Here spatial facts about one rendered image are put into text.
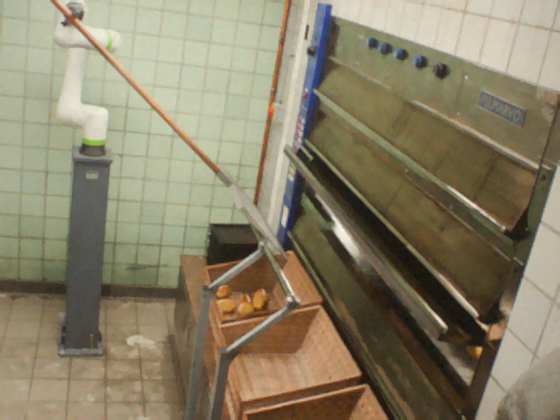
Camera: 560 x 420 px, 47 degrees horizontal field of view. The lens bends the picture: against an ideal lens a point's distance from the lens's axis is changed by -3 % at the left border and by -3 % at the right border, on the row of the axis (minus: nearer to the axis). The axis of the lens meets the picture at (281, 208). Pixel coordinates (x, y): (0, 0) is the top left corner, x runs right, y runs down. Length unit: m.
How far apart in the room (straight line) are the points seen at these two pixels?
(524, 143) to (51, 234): 3.29
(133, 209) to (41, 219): 0.59
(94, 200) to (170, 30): 1.16
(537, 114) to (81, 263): 2.66
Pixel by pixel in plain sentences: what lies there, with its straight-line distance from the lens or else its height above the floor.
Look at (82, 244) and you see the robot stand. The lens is 3.71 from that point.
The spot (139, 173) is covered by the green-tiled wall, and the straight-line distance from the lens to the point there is 4.29.
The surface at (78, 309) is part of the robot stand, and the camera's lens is 3.90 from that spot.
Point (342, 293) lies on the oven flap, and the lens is 2.88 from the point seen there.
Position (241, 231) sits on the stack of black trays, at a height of 0.83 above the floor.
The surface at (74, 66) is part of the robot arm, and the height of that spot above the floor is 1.64.
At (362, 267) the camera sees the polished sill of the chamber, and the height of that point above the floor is 1.18.
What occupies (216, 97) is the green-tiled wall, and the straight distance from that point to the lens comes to 4.20.
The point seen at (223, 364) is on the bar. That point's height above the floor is 0.90.
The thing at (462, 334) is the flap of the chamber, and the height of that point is 1.40.
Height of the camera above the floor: 2.25
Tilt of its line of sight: 20 degrees down
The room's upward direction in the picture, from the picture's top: 10 degrees clockwise
